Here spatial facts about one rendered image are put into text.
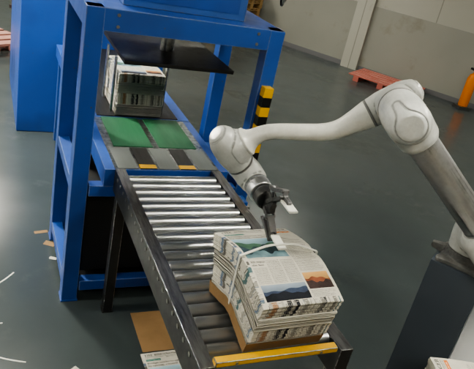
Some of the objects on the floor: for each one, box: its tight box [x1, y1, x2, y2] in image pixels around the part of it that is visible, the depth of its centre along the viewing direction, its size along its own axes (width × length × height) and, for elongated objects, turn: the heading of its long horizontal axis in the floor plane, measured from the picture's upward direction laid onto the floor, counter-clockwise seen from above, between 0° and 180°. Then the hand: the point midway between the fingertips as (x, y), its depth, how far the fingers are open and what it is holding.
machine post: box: [231, 28, 285, 200], centre depth 311 cm, size 9×9×155 cm
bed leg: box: [100, 196, 124, 313], centre depth 290 cm, size 6×6×68 cm
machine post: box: [59, 1, 105, 302], centre depth 275 cm, size 9×9×155 cm
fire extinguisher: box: [452, 67, 474, 111], centre depth 883 cm, size 28×28×64 cm
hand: (287, 228), depth 181 cm, fingers open, 13 cm apart
